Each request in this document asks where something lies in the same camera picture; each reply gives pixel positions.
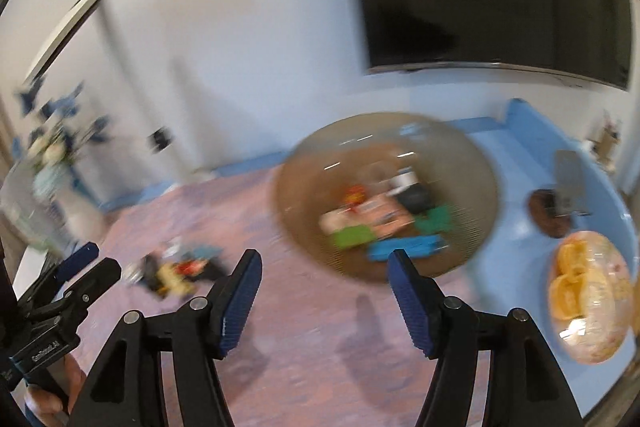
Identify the red rectangular pack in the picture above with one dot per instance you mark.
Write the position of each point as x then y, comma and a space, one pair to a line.
356, 197

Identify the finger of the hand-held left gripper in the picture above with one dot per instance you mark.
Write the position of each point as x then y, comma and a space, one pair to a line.
97, 279
77, 259

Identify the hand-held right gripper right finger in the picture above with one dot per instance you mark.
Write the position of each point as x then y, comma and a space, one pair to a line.
412, 302

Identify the plate of orange snacks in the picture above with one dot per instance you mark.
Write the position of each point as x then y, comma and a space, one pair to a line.
590, 297

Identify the green animal toy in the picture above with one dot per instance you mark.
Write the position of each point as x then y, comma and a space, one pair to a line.
352, 238

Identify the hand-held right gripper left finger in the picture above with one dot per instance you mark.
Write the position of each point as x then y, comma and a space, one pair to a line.
240, 302

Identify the white desk lamp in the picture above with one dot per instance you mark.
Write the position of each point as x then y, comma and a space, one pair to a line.
70, 24

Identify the pink small boxes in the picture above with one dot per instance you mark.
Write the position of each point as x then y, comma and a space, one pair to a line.
370, 217

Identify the yellow toy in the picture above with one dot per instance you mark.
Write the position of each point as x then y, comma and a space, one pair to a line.
172, 281

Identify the pink floral tablecloth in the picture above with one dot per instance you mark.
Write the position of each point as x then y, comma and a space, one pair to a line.
300, 307

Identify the brown ribbed glass bowl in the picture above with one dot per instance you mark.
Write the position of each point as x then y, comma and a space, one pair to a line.
325, 172

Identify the black and red toy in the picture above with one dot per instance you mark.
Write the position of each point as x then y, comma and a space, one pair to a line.
192, 267

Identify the green toy block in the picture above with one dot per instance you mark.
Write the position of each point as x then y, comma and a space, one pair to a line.
435, 218

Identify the person's left hand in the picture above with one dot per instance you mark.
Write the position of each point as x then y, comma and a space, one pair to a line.
75, 382

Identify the blue lighter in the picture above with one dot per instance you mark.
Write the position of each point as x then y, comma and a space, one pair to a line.
405, 247

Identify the white ribbed vase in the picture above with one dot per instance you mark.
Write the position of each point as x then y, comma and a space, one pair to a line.
75, 207

